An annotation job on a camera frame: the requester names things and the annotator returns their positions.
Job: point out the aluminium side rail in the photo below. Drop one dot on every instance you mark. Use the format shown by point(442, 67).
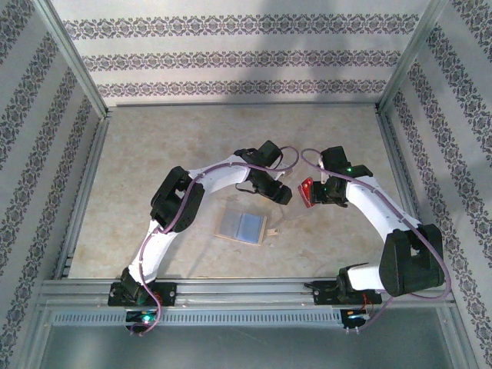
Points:
point(84, 192)
point(401, 173)

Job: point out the red credit card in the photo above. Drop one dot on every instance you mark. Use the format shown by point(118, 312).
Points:
point(306, 194)

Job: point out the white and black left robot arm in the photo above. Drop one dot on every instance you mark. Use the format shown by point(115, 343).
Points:
point(223, 173)

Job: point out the aluminium wall edge rail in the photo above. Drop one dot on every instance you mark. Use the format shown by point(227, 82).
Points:
point(246, 104)

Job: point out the grey metal panel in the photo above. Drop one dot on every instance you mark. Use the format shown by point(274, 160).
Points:
point(246, 350)

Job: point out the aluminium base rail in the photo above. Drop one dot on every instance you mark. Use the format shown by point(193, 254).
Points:
point(238, 292)

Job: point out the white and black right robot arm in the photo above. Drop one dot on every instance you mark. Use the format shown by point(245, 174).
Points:
point(369, 200)

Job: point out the aluminium frame post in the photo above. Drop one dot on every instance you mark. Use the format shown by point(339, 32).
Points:
point(74, 57)
point(412, 57)

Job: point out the beige leather card holder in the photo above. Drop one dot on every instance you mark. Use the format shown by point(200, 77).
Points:
point(230, 225)

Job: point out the black electronics board with LED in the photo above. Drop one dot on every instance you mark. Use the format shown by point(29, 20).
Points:
point(353, 315)
point(144, 318)

